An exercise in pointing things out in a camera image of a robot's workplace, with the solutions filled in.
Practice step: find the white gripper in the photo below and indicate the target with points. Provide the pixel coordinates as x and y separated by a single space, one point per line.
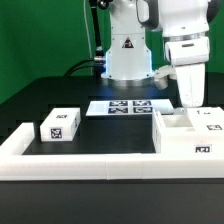
188 59

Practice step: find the white cabinet door panel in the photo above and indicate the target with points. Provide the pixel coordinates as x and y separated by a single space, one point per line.
205 119

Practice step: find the white cabinet body box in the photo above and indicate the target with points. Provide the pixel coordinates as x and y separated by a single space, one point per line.
175 135

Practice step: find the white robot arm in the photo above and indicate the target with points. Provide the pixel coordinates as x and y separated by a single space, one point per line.
184 25

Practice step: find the small white cabinet top box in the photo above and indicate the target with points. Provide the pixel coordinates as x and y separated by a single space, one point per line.
60 125

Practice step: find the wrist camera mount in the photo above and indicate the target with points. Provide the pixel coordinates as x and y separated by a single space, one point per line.
162 75

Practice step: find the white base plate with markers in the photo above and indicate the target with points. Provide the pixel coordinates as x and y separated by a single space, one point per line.
129 107

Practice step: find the white U-shaped frame wall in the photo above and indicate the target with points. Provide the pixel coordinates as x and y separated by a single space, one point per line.
16 165

